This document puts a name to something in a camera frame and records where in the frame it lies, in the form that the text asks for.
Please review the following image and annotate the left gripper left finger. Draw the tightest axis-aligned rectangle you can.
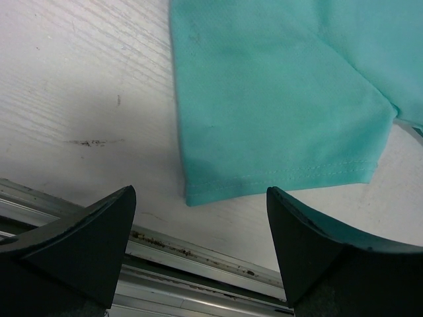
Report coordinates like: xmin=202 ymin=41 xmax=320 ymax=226
xmin=1 ymin=186 xmax=136 ymax=316

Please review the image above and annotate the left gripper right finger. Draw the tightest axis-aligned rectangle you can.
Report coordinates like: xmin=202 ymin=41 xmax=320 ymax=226
xmin=266 ymin=187 xmax=422 ymax=316

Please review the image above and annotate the mint green t-shirt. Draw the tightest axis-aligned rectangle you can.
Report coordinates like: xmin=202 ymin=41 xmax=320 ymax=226
xmin=170 ymin=1 xmax=422 ymax=206

